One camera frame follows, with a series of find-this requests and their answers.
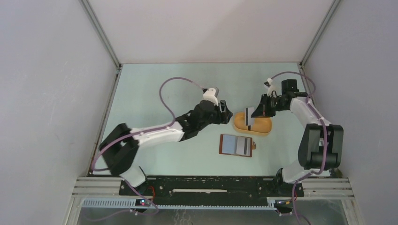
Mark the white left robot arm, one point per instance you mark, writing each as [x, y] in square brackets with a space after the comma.
[120, 147]

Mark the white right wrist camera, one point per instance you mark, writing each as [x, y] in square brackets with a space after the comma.
[271, 88]

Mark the orange plastic tray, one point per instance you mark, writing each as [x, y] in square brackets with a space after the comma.
[261, 126]

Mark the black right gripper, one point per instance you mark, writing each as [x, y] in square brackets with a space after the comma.
[262, 110]

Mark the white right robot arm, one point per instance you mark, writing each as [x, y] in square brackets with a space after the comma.
[320, 148]

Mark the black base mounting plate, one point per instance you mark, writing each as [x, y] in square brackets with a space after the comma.
[254, 190]

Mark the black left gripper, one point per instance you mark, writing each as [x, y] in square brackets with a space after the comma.
[223, 117]

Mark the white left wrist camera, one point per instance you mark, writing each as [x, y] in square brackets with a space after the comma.
[210, 94]

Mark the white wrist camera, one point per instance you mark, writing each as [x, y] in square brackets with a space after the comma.
[210, 94]
[271, 88]

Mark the brown leather card holder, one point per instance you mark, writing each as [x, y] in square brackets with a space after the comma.
[233, 145]

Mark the silver VIP card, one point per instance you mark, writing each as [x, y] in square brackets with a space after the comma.
[249, 121]

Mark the white cable duct strip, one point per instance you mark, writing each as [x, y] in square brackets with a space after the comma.
[126, 203]

